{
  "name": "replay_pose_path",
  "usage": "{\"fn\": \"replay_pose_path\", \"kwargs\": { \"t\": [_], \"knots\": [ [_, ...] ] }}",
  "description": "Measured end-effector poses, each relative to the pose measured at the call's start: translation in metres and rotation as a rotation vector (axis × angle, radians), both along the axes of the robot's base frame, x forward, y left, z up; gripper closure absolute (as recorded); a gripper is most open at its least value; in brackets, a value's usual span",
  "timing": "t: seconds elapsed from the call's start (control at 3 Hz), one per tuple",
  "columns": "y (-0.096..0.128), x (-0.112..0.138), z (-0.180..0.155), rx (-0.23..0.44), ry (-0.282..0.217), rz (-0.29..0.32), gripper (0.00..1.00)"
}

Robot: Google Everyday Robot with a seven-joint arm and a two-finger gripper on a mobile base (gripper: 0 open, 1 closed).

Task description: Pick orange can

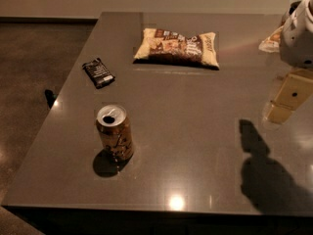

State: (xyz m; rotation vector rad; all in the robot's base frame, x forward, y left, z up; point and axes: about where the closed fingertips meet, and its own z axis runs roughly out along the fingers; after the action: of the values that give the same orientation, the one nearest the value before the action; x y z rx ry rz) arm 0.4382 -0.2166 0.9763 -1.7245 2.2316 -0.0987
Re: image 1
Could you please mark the orange soda can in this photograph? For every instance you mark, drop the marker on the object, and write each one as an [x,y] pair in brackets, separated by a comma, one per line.
[114,130]

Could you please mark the small dark floor object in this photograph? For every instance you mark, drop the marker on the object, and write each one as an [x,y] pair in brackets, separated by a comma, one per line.
[51,97]

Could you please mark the yellow brown chip bag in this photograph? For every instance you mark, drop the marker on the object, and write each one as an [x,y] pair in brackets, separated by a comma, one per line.
[171,48]

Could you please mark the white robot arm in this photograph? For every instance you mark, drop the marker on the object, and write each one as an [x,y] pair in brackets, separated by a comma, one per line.
[304,6]

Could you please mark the black snack bar wrapper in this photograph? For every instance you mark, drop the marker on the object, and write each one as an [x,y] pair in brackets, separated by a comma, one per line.
[98,73]

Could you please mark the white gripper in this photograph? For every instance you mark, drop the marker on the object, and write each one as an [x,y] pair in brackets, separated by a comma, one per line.
[298,38]

